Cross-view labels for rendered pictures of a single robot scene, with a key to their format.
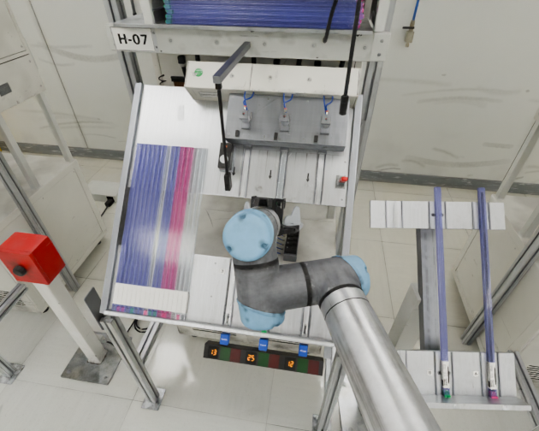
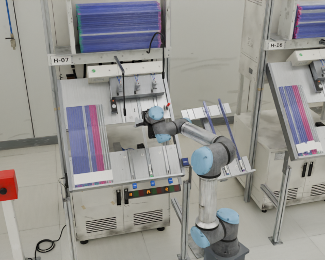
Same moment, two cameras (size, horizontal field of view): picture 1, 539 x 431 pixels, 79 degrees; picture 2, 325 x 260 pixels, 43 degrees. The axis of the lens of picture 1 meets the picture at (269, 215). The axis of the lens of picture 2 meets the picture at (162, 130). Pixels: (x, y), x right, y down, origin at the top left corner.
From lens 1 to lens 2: 172 cm
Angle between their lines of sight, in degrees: 23
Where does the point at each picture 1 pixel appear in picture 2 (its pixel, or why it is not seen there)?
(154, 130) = (72, 100)
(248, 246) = (158, 114)
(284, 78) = (132, 68)
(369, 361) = (197, 130)
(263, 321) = (166, 136)
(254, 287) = (161, 127)
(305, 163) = (148, 102)
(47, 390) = not seen: outside the picture
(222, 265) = (124, 154)
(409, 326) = not seen: hidden behind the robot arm
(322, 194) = not seen: hidden behind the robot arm
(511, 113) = (236, 70)
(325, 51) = (147, 55)
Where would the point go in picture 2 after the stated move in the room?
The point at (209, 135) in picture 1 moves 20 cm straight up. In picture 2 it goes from (100, 98) to (98, 67)
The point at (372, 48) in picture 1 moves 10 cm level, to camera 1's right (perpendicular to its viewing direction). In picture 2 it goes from (165, 52) to (179, 51)
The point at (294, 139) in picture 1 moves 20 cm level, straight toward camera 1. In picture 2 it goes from (143, 92) to (152, 104)
